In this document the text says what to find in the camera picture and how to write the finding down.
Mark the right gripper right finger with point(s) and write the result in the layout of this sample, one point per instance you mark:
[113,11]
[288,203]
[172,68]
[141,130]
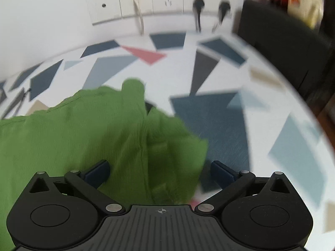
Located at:
[233,185]

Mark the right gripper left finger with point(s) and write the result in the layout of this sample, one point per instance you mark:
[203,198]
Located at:
[86,184]

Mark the green ribbed knit top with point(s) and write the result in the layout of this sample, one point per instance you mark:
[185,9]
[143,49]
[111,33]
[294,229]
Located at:
[154,158]

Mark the geometric pattern table cover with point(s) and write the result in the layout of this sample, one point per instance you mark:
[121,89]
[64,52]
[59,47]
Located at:
[223,91]

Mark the black cabinet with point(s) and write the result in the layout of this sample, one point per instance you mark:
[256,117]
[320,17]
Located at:
[298,52]

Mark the black plug right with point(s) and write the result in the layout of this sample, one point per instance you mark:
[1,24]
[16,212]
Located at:
[224,9]

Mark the black plug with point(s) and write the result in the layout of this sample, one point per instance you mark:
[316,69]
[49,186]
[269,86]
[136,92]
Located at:
[197,7]
[224,9]

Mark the black plug left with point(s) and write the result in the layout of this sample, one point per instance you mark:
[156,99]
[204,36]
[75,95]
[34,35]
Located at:
[197,7]

